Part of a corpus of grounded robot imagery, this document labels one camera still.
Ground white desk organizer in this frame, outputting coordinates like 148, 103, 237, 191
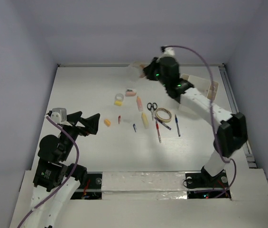
181, 74, 219, 100

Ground beige masking tape roll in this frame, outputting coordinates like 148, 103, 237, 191
155, 108, 172, 123

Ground black scissors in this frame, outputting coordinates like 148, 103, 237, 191
147, 102, 157, 120

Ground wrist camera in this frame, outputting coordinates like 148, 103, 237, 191
50, 108, 67, 124
161, 46, 175, 57

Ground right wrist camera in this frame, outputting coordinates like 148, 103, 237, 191
161, 46, 175, 57

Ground blue pen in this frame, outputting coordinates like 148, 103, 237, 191
175, 114, 181, 137

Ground pink highlighter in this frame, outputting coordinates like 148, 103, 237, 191
136, 96, 143, 112

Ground yellow highlighter cap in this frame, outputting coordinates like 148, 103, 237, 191
114, 100, 122, 106

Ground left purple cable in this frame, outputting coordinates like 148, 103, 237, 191
17, 114, 80, 228

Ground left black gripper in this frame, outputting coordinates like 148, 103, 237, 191
60, 110, 100, 159

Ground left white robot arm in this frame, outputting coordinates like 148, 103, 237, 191
23, 108, 100, 228

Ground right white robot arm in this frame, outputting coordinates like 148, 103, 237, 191
143, 57, 248, 186

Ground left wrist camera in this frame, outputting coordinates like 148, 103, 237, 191
50, 108, 67, 124

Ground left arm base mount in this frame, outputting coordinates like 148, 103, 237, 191
71, 172, 102, 200

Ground orange highlighter cap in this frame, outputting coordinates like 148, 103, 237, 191
104, 119, 111, 127

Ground purple pen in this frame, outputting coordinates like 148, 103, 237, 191
155, 117, 171, 130

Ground red pen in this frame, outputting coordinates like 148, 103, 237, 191
155, 120, 162, 143

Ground pink eraser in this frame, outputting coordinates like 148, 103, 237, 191
125, 89, 137, 96

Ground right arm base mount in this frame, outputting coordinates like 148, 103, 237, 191
183, 171, 231, 199

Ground yellow highlighter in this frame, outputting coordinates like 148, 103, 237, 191
141, 112, 149, 129

